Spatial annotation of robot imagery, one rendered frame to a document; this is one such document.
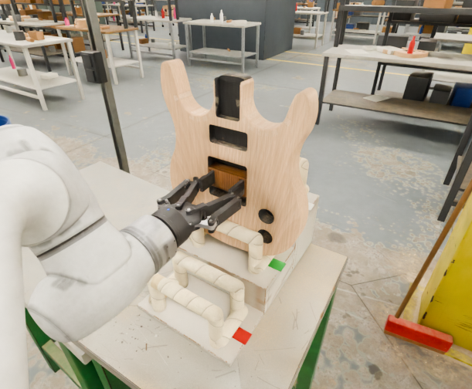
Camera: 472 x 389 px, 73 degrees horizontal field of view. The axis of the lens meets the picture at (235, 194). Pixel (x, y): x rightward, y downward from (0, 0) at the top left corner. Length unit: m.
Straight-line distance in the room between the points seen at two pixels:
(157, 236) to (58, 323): 0.17
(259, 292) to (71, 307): 0.43
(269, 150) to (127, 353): 0.52
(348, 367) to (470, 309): 0.64
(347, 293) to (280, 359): 1.44
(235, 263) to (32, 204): 0.51
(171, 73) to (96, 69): 1.09
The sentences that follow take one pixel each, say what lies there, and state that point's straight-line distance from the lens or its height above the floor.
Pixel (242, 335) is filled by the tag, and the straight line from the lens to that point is 0.77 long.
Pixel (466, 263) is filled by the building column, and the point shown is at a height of 0.55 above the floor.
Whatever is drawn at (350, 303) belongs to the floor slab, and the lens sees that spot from 2.12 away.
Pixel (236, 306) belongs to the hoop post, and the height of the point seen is 0.99.
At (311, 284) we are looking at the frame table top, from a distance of 0.90.
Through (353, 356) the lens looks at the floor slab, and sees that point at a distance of 1.93.
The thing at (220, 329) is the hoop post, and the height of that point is 1.01.
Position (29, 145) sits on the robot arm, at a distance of 0.47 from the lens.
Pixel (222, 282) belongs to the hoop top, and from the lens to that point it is 0.73.
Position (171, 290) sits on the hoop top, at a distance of 0.72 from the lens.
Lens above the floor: 1.59
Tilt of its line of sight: 33 degrees down
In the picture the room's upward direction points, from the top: straight up
